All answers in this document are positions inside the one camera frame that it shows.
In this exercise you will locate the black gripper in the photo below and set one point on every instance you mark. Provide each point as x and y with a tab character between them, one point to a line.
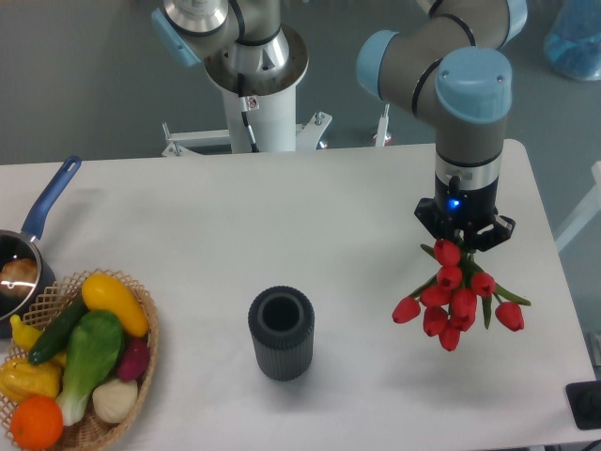
453	210

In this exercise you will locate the red tulip bouquet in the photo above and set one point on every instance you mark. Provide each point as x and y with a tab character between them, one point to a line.
449	301

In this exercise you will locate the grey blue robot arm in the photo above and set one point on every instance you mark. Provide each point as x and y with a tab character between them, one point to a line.
450	74

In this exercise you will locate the blue plastic bag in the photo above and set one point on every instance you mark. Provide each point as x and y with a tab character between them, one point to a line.
572	46

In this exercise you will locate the dark grey ribbed vase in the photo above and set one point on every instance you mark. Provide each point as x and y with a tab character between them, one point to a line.
281	321

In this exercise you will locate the black device at edge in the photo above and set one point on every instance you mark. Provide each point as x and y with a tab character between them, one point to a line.
584	401

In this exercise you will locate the red purple radish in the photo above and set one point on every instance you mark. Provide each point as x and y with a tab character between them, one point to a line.
135	360

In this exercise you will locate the yellow squash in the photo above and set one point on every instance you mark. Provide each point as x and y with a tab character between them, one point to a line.
101	291

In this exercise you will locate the green bok choy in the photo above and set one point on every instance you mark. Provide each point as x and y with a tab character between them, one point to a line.
92	351

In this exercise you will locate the white garlic bulb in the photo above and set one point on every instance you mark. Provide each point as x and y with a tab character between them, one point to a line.
113	400

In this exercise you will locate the woven wicker basket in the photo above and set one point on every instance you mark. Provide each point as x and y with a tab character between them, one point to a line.
91	433

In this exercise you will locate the green cucumber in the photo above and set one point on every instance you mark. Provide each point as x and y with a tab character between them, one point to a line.
56	335

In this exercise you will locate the brown bread roll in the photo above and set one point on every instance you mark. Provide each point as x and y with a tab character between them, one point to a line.
18	278

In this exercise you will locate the yellow banana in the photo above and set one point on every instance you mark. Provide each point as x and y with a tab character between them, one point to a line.
25	336

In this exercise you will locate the yellow bell pepper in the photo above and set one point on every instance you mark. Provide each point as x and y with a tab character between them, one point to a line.
20	379

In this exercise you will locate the orange fruit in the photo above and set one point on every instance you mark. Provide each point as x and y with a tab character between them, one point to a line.
37	423

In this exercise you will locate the white frame at right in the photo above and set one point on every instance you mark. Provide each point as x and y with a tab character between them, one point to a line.
581	214

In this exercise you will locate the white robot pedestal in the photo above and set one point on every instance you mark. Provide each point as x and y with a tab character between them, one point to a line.
258	85

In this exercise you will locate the blue handled saucepan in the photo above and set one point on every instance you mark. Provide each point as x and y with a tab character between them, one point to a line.
23	244

